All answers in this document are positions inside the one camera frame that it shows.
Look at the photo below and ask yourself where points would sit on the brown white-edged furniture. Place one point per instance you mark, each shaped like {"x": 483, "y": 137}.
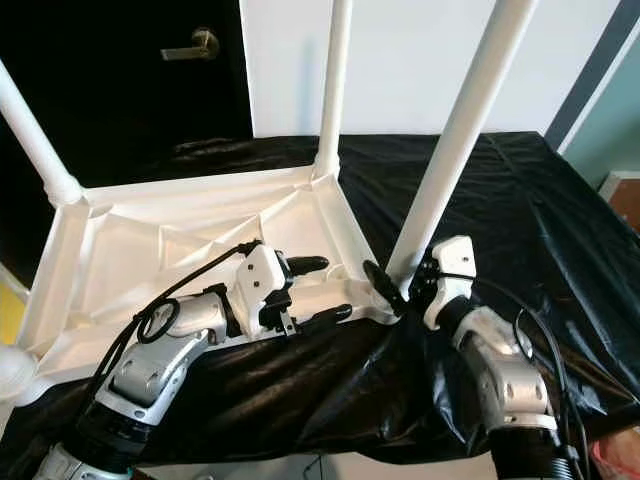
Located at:
{"x": 625, "y": 200}

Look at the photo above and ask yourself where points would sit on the black door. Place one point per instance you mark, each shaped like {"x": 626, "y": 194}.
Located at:
{"x": 100, "y": 100}

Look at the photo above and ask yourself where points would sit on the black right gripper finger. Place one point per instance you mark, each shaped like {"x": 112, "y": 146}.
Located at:
{"x": 382, "y": 280}

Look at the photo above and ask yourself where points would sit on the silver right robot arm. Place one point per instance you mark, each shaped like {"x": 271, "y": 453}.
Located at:
{"x": 500, "y": 380}

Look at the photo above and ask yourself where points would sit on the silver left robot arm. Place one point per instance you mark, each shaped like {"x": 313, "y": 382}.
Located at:
{"x": 160, "y": 375}

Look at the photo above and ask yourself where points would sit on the black plastic table cover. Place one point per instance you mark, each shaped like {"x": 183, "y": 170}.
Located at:
{"x": 540, "y": 230}

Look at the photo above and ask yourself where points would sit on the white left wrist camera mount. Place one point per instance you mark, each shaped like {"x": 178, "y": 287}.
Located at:
{"x": 265, "y": 280}

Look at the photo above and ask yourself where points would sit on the pink mesh bag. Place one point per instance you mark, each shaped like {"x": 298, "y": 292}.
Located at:
{"x": 620, "y": 460}

